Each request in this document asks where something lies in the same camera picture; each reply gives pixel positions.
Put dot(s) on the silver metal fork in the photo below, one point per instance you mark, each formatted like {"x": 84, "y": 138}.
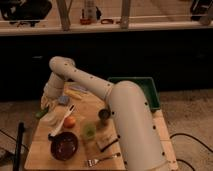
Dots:
{"x": 95, "y": 161}

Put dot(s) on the orange red pepper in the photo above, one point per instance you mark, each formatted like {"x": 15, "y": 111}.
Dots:
{"x": 69, "y": 122}

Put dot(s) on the black stick tool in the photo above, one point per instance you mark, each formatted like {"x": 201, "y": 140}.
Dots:
{"x": 107, "y": 146}

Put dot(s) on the white handled spatula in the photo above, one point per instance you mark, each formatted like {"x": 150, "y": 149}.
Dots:
{"x": 59, "y": 126}

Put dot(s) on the wooden cutting board table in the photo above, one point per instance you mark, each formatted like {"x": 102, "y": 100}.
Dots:
{"x": 40, "y": 159}

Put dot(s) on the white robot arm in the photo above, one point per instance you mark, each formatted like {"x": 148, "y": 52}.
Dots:
{"x": 139, "y": 140}

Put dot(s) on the green cucumber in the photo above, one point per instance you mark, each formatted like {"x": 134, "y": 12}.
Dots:
{"x": 41, "y": 113}

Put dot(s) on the black pole left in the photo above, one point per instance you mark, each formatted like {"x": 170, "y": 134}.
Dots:
{"x": 16, "y": 160}

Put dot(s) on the dark metal cup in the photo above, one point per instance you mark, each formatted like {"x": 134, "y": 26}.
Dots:
{"x": 104, "y": 115}

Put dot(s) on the green plastic cup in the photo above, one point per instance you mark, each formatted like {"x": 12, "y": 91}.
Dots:
{"x": 89, "y": 131}

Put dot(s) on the yellow banana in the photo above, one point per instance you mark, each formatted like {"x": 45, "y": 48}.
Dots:
{"x": 72, "y": 94}

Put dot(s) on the dark brown bowl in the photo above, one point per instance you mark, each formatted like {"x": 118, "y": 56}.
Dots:
{"x": 63, "y": 145}

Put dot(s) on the green plastic bin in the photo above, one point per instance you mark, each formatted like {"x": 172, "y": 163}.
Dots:
{"x": 147, "y": 84}

